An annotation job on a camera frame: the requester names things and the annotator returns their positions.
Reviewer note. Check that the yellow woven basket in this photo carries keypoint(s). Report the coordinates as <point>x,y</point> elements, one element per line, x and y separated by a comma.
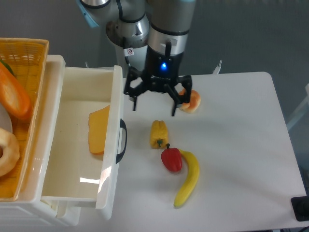
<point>27,58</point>

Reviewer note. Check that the beige bagel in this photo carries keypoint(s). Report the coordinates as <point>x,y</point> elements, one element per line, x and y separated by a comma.
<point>10,151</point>

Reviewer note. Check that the knotted bread roll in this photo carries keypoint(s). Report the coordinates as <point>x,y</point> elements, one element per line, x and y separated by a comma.
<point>192,106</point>

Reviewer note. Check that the yellow banana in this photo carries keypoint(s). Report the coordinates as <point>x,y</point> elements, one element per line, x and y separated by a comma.
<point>191,180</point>

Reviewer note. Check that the white plastic drawer cabinet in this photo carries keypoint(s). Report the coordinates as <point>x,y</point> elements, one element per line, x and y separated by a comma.
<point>29,209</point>

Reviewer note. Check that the yellow bell pepper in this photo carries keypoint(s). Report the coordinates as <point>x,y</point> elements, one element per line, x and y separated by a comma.
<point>159,137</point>

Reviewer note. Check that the red bell pepper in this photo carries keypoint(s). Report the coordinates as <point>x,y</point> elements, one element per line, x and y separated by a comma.
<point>172,159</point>

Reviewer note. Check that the open white upper drawer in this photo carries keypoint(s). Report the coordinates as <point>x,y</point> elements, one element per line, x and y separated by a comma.
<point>75,178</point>

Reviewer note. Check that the green vegetable in basket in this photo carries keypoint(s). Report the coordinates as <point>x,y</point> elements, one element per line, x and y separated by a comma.
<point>7,67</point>

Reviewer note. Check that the black device at table edge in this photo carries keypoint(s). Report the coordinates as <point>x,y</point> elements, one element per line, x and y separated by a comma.
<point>301,208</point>

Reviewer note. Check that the black drawer handle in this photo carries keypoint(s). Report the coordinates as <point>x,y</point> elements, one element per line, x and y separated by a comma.
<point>122,141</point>

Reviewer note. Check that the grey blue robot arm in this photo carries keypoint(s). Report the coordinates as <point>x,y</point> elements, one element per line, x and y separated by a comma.
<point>150,37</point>

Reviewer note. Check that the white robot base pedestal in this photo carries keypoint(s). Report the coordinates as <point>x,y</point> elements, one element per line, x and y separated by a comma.
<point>130,42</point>

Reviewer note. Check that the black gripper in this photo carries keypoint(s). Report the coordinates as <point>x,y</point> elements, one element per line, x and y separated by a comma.
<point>161,72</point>

